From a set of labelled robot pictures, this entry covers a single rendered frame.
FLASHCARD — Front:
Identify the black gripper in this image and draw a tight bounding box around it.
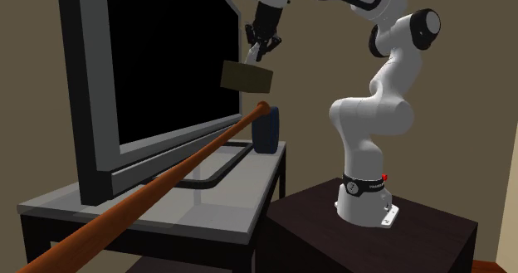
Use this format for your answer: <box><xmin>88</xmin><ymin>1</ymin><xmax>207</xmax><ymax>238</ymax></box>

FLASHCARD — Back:
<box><xmin>244</xmin><ymin>1</ymin><xmax>286</xmax><ymax>64</ymax></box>

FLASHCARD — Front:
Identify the brown box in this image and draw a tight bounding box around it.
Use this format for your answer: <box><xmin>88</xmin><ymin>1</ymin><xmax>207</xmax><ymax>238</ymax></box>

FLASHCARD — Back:
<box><xmin>219</xmin><ymin>60</ymin><xmax>275</xmax><ymax>95</ymax></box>

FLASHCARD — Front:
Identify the dark blue rounded container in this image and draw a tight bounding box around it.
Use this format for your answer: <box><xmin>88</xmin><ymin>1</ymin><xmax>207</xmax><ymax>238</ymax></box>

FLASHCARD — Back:
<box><xmin>251</xmin><ymin>105</ymin><xmax>281</xmax><ymax>155</ymax></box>

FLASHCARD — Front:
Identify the flat screen television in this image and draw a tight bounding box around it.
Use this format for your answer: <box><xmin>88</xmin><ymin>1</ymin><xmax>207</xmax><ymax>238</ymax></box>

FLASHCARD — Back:
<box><xmin>56</xmin><ymin>0</ymin><xmax>261</xmax><ymax>207</ymax></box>

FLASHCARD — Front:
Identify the glass top black table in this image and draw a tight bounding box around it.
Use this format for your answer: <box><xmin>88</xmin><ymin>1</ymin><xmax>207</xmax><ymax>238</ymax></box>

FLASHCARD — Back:
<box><xmin>17</xmin><ymin>139</ymin><xmax>288</xmax><ymax>273</ymax></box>

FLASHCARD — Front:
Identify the brown wooden baseball bat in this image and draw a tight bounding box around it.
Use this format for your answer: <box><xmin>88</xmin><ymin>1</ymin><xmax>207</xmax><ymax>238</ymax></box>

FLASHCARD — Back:
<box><xmin>16</xmin><ymin>100</ymin><xmax>271</xmax><ymax>273</ymax></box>

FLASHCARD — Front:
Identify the dark robot stand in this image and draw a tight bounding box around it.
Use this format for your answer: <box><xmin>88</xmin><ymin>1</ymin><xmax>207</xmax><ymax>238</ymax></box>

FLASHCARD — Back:
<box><xmin>258</xmin><ymin>177</ymin><xmax>480</xmax><ymax>273</ymax></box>

